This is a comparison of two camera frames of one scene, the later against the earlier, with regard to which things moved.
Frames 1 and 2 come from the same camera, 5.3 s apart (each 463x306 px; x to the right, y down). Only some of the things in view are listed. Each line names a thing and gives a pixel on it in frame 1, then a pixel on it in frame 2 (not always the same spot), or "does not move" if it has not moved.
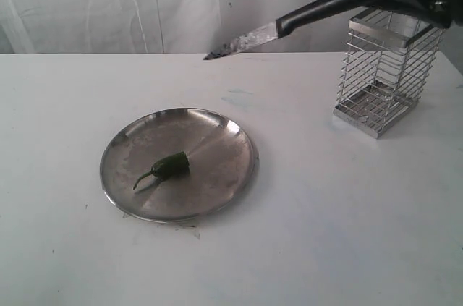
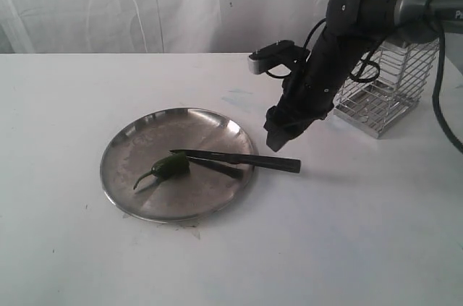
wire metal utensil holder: x=389 y=58 does not move
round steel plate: x=223 y=163 does not move
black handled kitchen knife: x=284 y=24 → x=275 y=163
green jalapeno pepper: x=176 y=166 does not move
